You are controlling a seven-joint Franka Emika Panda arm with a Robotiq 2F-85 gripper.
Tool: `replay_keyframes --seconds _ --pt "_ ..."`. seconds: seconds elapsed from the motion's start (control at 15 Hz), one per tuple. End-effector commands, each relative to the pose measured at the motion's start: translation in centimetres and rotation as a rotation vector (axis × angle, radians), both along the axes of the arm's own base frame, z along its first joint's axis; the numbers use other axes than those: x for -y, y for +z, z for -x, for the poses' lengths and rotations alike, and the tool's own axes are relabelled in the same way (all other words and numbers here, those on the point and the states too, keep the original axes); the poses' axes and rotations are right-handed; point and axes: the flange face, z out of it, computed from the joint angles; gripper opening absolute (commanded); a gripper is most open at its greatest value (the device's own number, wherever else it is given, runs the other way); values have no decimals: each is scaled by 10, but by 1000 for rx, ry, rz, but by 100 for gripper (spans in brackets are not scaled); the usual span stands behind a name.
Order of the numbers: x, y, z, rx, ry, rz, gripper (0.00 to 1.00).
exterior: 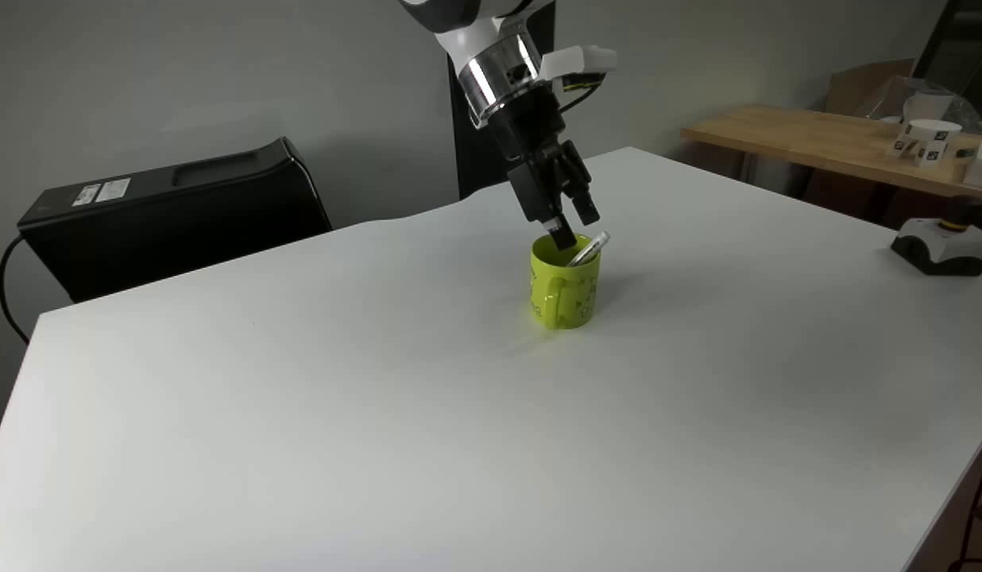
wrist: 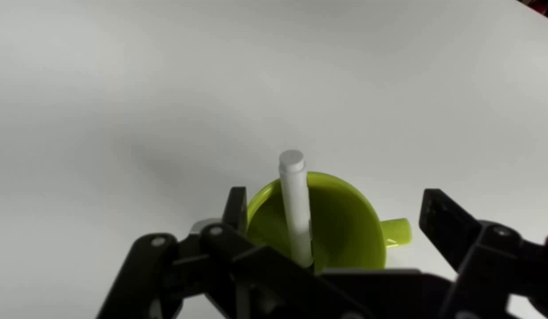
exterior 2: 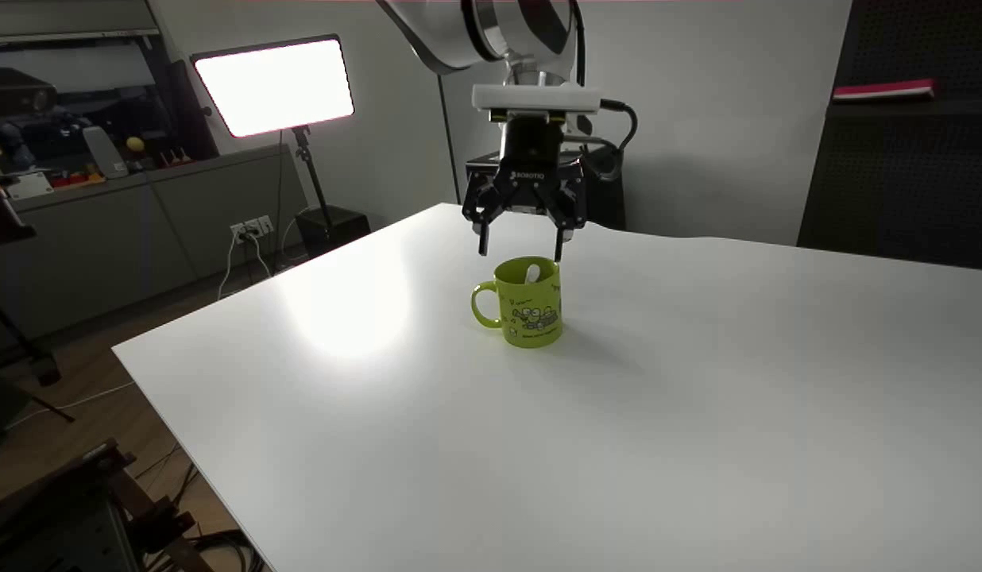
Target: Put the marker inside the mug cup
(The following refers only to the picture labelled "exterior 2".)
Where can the white wall power outlet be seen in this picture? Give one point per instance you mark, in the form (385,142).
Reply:
(254,226)

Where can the lime green mug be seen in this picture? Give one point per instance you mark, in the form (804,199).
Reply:
(522,311)

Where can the bright studio light panel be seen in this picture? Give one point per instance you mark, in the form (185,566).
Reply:
(274,88)

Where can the black light stand pole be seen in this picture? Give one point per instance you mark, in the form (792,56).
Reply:
(312,175)

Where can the black equipment frame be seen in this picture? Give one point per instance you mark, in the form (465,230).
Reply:
(77,520)

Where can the pink book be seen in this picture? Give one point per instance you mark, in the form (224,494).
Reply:
(883,91)

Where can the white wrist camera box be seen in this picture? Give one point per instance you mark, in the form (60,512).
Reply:
(538,101)

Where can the black light stand base box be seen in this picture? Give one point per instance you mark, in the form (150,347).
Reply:
(333,226)

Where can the dark tall cabinet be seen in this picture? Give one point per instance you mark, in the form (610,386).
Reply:
(904,171)

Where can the grey low counter cabinet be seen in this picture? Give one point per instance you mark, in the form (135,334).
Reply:
(119,250)

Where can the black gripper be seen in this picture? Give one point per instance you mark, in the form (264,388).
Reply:
(527,171)

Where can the black tripod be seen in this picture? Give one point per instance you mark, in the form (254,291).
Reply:
(12,318)

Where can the black computer case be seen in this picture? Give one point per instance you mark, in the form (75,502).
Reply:
(605,194)

